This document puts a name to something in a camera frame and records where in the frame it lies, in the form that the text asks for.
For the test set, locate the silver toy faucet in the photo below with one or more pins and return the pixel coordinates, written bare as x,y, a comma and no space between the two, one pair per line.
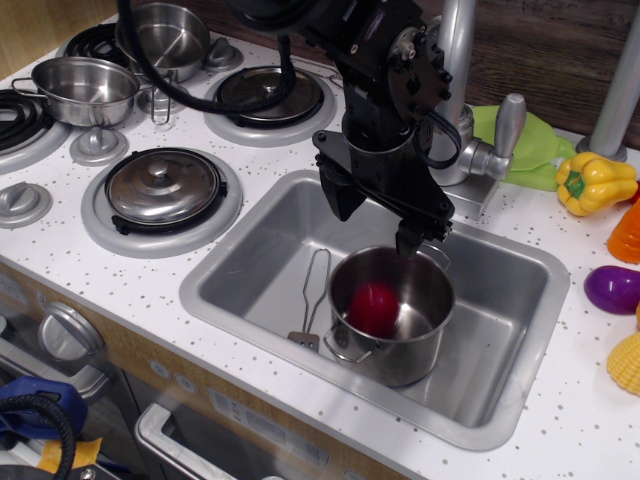
472,180

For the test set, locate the grey stove knob front left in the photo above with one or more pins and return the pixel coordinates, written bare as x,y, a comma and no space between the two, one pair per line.
23,204

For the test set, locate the grey stove knob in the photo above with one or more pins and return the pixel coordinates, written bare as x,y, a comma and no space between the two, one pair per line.
23,204
222,56
98,147

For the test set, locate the steel pot back burner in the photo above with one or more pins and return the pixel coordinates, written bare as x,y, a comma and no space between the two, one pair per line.
174,39

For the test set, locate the yellow tape piece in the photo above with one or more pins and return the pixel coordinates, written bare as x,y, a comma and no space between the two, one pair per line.
86,453

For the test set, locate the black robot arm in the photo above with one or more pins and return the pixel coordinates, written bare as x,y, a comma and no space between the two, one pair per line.
393,80

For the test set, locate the metal wire spatula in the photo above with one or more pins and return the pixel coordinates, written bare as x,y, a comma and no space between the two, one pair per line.
314,291

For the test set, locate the black coil burner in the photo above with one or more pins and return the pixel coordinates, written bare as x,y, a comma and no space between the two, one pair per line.
22,119
97,42

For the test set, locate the silver oven knob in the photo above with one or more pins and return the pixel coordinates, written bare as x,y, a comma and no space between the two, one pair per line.
66,335

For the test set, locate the steel pot in sink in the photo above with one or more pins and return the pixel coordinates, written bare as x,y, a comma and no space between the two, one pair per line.
427,302

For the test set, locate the yellow toy corn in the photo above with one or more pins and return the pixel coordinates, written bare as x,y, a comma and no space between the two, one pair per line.
623,364

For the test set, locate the silver oven door handle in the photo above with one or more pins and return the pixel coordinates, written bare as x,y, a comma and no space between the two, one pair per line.
186,445

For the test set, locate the small steel pan left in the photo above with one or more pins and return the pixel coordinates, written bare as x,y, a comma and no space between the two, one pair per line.
81,91

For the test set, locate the yellow toy bell pepper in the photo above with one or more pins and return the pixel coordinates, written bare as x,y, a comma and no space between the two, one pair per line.
588,183

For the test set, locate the grey stove knob middle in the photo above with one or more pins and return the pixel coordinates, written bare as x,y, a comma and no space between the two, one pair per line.
98,147

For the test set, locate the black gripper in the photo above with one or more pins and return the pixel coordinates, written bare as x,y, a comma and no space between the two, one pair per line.
396,179

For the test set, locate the orange toy vegetable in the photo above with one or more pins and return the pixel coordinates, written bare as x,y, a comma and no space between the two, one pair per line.
623,242

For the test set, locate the steel lid front burner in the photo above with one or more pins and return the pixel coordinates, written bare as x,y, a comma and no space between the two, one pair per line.
163,190

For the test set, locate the black coil burner back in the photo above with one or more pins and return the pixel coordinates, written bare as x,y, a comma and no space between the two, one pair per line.
97,42

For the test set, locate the green cloth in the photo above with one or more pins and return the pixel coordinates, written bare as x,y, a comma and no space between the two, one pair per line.
537,156

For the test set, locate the purple toy eggplant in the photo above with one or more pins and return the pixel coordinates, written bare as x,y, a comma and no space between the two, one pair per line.
613,289

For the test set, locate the grey sink basin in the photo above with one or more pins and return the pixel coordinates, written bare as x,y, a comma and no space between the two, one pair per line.
449,339

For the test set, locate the black coil burner left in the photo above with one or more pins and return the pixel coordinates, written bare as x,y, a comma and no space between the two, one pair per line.
22,119

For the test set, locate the steel lid back burner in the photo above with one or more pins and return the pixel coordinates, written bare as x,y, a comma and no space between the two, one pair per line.
259,83

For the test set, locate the red toy sweet potato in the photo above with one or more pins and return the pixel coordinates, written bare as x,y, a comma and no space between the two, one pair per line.
374,310

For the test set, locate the grey vertical pole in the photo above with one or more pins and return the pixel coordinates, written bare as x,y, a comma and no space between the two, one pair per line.
607,138

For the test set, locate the steel lid burner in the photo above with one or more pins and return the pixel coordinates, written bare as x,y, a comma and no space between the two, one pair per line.
259,83
163,190

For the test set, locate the grey stove knob back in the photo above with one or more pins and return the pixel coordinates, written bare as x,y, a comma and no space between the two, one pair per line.
222,56

